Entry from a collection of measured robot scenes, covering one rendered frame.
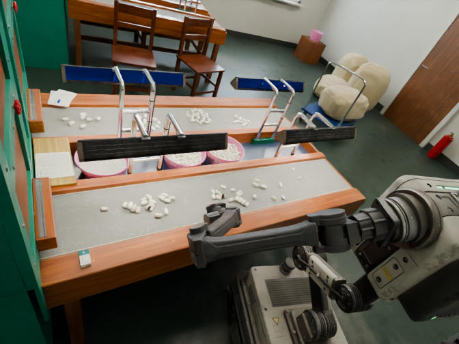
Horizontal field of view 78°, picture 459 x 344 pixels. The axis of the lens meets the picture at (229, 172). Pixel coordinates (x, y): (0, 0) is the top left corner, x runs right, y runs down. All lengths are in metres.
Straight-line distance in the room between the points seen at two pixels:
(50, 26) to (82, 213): 2.73
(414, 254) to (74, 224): 1.20
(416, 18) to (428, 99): 1.43
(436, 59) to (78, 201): 5.57
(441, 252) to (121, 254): 1.03
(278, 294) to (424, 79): 4.95
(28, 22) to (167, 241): 3.02
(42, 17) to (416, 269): 3.68
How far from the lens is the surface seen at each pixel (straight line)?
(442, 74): 5.85
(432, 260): 0.90
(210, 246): 0.77
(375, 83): 5.48
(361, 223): 0.80
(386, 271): 0.99
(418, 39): 6.24
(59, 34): 3.83
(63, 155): 1.58
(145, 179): 1.48
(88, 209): 1.38
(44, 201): 1.28
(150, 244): 1.25
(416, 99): 5.97
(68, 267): 1.21
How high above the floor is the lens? 1.82
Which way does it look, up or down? 40 degrees down
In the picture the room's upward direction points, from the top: 22 degrees clockwise
